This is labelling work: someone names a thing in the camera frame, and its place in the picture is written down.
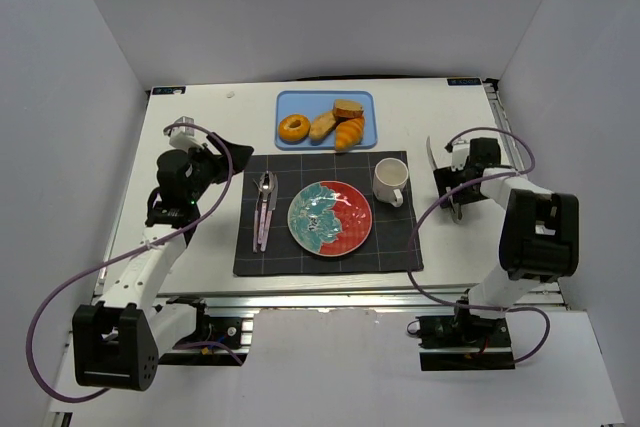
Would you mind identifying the metal tongs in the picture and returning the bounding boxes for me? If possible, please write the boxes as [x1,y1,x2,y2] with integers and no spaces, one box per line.
[425,137,463,223]

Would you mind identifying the long tan bread roll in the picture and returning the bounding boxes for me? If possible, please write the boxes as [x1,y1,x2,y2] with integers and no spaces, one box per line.
[309,110,338,142]

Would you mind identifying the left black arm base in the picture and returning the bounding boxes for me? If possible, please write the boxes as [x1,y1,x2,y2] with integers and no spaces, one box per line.
[159,296,247,367]

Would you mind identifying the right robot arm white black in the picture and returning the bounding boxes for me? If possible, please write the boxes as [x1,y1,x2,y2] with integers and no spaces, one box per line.
[426,137,579,338]

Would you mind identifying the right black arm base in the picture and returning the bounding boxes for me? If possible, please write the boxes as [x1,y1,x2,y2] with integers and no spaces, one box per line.
[407,315,515,372]

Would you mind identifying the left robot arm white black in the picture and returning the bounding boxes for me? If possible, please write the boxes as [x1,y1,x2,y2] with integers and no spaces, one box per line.
[72,127,254,391]

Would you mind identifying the sliced round bread loaf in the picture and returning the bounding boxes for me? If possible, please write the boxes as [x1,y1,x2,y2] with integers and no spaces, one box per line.
[332,99,364,120]

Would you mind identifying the white ceramic mug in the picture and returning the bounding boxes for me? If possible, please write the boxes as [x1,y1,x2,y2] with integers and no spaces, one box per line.
[373,158,409,208]

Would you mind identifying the orange donut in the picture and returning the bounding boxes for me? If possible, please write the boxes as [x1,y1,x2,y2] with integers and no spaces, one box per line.
[277,114,311,143]

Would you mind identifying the left blue corner label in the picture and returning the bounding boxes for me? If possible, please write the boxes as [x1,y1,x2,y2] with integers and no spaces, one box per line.
[151,86,186,96]

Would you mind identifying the blue corner label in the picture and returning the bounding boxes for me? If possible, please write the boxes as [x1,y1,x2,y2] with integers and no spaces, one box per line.
[151,86,186,96]
[446,77,482,87]

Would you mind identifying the dark checked placemat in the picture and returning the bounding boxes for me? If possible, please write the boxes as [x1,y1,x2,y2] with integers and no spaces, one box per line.
[233,151,423,277]

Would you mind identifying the blue plastic tray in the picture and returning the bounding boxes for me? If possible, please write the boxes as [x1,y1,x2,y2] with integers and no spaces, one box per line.
[274,90,378,151]

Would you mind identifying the right blue corner label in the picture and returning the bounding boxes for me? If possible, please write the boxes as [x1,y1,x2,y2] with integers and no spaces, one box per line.
[446,77,482,87]

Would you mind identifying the golden croissant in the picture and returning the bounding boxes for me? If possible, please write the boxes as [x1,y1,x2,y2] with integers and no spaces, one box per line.
[334,116,365,152]

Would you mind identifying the teal and red plate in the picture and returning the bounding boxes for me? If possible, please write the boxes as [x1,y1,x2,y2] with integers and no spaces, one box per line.
[287,181,373,258]

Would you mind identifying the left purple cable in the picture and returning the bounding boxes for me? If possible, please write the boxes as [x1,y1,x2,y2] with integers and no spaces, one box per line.
[25,122,245,404]

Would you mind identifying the purple cable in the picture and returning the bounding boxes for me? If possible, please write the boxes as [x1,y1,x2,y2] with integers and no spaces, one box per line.
[405,127,552,366]
[25,122,245,404]

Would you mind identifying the pink handled fork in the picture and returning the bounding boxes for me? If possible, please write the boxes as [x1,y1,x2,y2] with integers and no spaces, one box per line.
[252,173,268,253]

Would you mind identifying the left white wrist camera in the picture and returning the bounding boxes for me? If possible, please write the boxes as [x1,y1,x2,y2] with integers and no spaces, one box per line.
[163,116,201,152]

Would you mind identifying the pink handled spoon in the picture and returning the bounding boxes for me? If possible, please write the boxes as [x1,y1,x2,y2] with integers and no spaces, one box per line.
[258,171,273,247]

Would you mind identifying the pink handled knife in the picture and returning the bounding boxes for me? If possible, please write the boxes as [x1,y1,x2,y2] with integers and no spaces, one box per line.
[259,171,279,252]

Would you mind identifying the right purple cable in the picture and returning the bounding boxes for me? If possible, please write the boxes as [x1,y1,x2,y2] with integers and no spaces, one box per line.
[405,127,552,366]

